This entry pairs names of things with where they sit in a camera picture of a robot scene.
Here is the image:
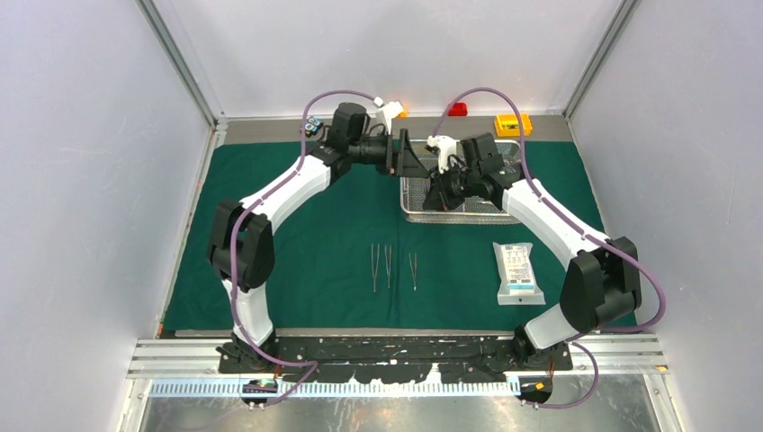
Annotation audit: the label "small blue black toy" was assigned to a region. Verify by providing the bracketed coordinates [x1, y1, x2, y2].
[302, 116, 325, 138]

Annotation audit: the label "steel spatula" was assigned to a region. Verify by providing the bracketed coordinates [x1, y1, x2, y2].
[384, 245, 392, 290]

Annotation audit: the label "thin steel tweezers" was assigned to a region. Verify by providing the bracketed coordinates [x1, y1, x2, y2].
[408, 253, 417, 292]

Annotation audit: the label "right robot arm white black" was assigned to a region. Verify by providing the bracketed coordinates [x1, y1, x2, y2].
[423, 133, 642, 370]

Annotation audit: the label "metal mesh tray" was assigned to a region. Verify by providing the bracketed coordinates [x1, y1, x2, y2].
[399, 139, 520, 225]

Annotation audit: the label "yellow toy block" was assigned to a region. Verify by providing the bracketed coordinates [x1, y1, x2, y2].
[494, 112, 533, 138]

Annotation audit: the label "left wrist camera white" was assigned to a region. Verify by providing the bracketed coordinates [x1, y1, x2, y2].
[373, 97, 404, 133]

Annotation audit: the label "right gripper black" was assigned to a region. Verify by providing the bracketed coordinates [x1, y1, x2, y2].
[425, 159, 480, 212]

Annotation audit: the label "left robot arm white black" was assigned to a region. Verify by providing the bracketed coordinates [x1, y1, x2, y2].
[207, 99, 428, 373]

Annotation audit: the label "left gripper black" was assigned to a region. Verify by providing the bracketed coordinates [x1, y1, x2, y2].
[349, 129, 428, 178]

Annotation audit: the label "white paper packet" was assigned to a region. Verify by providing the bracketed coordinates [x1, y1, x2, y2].
[493, 242, 546, 306]

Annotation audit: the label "aluminium frame rail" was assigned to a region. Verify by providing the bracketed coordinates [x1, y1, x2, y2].
[127, 334, 670, 379]

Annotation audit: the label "green surgical cloth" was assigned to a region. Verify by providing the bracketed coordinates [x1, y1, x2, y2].
[162, 138, 642, 335]

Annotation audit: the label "red toy brick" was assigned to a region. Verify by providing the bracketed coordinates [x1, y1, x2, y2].
[447, 102, 469, 117]

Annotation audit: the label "long steel forceps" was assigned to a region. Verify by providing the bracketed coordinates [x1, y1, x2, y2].
[371, 243, 381, 293]

